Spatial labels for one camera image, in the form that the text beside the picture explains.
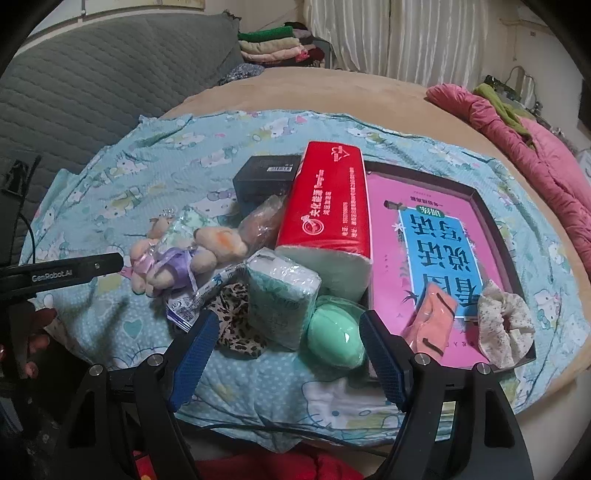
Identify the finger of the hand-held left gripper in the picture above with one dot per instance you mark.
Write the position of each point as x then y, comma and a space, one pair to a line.
99, 266

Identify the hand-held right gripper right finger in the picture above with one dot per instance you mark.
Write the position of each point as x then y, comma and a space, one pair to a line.
383, 364

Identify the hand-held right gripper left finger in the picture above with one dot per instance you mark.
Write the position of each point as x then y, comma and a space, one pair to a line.
194, 364

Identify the blue white wipe packet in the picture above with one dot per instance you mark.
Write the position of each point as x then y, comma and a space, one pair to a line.
184, 309

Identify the green egg-shaped sponge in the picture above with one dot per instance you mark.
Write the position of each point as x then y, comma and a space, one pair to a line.
332, 337

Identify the leopard print scrunchie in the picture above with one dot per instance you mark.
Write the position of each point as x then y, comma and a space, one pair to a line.
235, 323

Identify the small patterned green tissue pack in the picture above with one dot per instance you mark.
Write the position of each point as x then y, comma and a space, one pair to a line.
182, 226

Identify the large mint tissue pack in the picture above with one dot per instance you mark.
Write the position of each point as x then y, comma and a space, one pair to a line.
277, 300

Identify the beige plush bear toy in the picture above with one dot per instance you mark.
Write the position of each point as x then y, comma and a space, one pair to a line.
212, 244

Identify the bagged orange puff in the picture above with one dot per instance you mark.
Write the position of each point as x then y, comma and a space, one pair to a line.
258, 226

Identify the red tissue pack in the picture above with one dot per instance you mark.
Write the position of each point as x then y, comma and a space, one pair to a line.
323, 207

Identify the dark shallow tray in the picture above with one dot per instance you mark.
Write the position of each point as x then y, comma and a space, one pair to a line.
491, 230

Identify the person's left hand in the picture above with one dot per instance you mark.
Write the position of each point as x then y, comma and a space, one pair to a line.
39, 318

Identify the cat print light blue blanket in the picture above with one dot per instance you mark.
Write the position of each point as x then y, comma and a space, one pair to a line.
138, 184

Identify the pink book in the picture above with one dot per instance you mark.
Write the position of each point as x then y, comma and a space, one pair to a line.
388, 258

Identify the floral white scrunchie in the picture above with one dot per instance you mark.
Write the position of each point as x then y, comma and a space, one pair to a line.
503, 332

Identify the red garment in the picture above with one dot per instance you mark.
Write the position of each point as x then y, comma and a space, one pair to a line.
277, 466

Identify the grey quilted sofa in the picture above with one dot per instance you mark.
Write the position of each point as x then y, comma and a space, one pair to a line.
92, 92

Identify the black cardboard box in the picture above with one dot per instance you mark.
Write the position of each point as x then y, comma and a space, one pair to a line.
263, 177

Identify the dark floral cloth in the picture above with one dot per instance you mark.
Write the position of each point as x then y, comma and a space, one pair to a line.
240, 74

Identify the pink quilt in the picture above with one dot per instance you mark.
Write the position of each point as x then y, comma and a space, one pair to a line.
554, 175

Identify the beige bed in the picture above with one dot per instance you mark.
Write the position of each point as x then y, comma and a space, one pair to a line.
346, 92

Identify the pile of folded clothes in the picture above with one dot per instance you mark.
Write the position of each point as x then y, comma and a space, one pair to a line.
272, 46

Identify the green cloth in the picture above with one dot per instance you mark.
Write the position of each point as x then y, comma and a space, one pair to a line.
503, 108

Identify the cluttered desk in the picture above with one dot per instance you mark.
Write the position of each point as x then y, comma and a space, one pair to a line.
501, 85

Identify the white curtain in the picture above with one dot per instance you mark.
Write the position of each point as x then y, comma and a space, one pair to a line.
392, 32

